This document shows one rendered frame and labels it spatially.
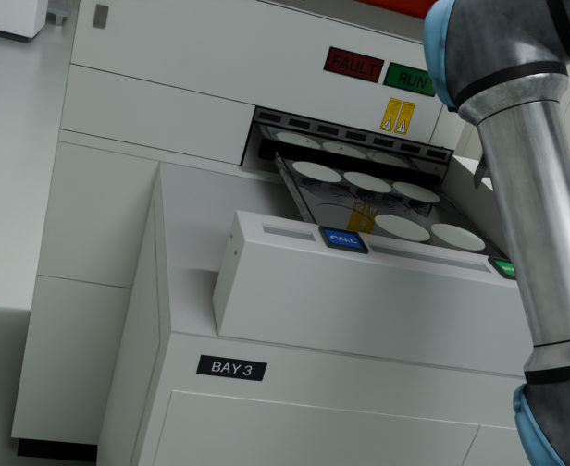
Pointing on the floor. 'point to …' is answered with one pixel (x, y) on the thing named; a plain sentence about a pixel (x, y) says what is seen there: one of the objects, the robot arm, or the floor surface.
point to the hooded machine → (10, 18)
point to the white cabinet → (286, 398)
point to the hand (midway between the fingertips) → (475, 180)
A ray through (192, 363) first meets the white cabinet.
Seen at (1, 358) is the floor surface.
